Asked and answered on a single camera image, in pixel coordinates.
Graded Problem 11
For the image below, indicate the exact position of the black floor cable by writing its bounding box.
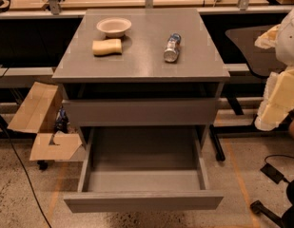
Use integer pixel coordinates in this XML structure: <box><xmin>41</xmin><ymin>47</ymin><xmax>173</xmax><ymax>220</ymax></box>
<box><xmin>0</xmin><ymin>107</ymin><xmax>53</xmax><ymax>228</ymax></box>

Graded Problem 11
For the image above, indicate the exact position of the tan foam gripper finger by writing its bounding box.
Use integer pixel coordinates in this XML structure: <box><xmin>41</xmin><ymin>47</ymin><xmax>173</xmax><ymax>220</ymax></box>
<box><xmin>254</xmin><ymin>25</ymin><xmax>280</xmax><ymax>49</ymax></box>
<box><xmin>254</xmin><ymin>67</ymin><xmax>294</xmax><ymax>131</ymax></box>

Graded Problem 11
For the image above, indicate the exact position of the tan sponge block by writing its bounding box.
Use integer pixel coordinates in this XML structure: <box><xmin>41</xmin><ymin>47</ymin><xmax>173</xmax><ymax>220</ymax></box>
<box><xmin>92</xmin><ymin>39</ymin><xmax>122</xmax><ymax>56</ymax></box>

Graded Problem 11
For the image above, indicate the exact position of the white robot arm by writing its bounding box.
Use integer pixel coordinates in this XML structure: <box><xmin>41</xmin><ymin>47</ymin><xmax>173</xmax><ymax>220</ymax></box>
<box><xmin>254</xmin><ymin>8</ymin><xmax>294</xmax><ymax>131</ymax></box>

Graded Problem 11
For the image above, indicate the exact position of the black power adapter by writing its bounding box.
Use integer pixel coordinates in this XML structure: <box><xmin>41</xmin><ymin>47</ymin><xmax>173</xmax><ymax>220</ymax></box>
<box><xmin>260</xmin><ymin>163</ymin><xmax>284</xmax><ymax>184</ymax></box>

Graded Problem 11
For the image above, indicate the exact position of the silver blue redbull can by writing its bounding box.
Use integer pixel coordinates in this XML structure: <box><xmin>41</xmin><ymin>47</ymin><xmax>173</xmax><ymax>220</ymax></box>
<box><xmin>164</xmin><ymin>33</ymin><xmax>182</xmax><ymax>63</ymax></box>

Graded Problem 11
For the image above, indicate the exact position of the open cardboard box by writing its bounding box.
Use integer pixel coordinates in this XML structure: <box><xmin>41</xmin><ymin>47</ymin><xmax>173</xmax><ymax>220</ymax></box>
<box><xmin>8</xmin><ymin>82</ymin><xmax>85</xmax><ymax>162</ymax></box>

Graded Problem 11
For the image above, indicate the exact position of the black laptop stand table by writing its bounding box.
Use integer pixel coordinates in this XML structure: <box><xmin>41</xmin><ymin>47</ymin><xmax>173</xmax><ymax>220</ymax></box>
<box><xmin>210</xmin><ymin>26</ymin><xmax>284</xmax><ymax>162</ymax></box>

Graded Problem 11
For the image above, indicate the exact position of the white paper bowl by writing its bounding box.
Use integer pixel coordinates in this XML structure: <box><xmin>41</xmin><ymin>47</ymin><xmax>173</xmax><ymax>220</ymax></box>
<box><xmin>96</xmin><ymin>17</ymin><xmax>131</xmax><ymax>38</ymax></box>

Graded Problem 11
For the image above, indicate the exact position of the open grey middle drawer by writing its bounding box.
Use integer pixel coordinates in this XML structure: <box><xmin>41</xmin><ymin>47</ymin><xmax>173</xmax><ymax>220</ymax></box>
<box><xmin>64</xmin><ymin>126</ymin><xmax>224</xmax><ymax>213</ymax></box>

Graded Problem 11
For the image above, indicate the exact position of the grey drawer cabinet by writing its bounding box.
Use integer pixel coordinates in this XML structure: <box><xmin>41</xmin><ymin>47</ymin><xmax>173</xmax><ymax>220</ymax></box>
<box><xmin>53</xmin><ymin>9</ymin><xmax>229</xmax><ymax>140</ymax></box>

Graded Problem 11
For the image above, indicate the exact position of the closed grey top drawer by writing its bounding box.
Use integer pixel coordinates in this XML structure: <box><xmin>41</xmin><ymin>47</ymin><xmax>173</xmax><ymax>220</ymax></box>
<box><xmin>63</xmin><ymin>98</ymin><xmax>217</xmax><ymax>126</ymax></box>

